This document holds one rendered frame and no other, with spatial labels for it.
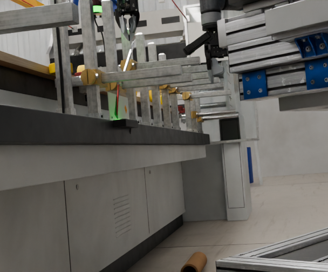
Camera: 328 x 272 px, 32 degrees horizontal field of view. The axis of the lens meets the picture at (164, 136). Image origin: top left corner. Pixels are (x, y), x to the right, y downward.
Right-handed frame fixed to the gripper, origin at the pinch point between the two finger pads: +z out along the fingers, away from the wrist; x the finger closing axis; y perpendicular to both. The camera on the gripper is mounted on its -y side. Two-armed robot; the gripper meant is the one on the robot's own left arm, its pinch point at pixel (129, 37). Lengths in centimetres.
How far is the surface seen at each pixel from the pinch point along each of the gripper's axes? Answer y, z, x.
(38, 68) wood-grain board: 18.5, 12.4, -32.5
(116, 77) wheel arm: 18.6, 16.9, -7.2
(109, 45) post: -3.5, 1.9, -7.2
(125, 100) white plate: -10.1, 21.8, -2.2
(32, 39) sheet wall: -1002, -212, -94
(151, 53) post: -74, -7, 19
